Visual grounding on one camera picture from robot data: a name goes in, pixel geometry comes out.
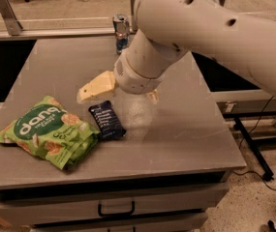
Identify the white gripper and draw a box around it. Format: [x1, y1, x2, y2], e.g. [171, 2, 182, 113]
[77, 50, 164, 104]

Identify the dark blue rxbar wrapper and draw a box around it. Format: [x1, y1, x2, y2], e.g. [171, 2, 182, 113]
[88, 101, 126, 140]

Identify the green rice chip bag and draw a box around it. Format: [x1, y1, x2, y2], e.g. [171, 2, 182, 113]
[0, 96, 100, 170]

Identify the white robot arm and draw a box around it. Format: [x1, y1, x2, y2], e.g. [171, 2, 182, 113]
[77, 0, 276, 103]

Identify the silver blue drink can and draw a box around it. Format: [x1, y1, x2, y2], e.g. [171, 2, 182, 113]
[112, 14, 130, 54]

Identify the grey upper drawer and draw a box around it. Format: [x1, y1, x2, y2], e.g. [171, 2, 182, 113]
[0, 183, 229, 225]

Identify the grey drawer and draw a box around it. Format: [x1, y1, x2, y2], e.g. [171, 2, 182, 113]
[0, 183, 229, 225]
[30, 213, 207, 232]

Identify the grey lower drawer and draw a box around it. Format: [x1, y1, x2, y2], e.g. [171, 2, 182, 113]
[30, 213, 207, 232]

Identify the black metal stand leg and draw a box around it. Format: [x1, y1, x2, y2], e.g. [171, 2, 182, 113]
[233, 117, 273, 182]

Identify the black drawer handle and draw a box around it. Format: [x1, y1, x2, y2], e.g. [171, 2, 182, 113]
[97, 201, 136, 218]

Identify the left metal railing bracket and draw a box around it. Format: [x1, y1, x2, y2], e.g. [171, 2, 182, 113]
[0, 0, 23, 36]

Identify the black floor cable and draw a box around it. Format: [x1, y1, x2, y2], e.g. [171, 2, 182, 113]
[232, 95, 276, 191]

